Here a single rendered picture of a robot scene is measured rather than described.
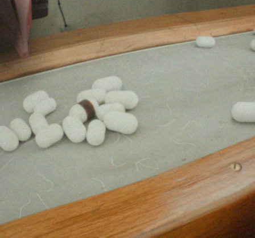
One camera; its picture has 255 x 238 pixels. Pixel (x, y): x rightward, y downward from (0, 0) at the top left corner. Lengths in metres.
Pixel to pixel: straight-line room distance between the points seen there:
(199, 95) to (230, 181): 0.18
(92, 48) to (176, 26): 0.17
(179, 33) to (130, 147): 0.32
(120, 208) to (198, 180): 0.06
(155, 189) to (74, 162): 0.10
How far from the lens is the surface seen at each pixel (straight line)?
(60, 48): 0.54
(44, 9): 0.44
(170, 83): 0.44
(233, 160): 0.27
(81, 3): 2.53
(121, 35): 0.57
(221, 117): 0.37
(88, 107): 0.36
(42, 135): 0.33
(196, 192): 0.24
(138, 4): 2.73
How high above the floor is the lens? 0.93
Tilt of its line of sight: 31 degrees down
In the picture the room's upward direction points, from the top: 3 degrees counter-clockwise
